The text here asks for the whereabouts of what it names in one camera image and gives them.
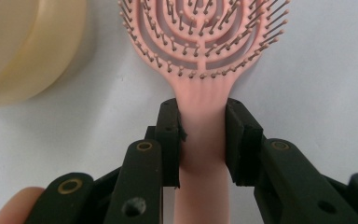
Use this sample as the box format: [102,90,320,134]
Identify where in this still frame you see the pink hairbrush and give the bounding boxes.
[117,0,292,224]

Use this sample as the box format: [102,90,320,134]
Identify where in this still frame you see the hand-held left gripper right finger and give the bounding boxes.
[225,97,358,224]

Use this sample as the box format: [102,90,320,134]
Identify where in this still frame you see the cream ribbed cup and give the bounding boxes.
[0,0,88,108]

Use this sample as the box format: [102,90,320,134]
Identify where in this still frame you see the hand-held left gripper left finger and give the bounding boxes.
[103,97,187,224]

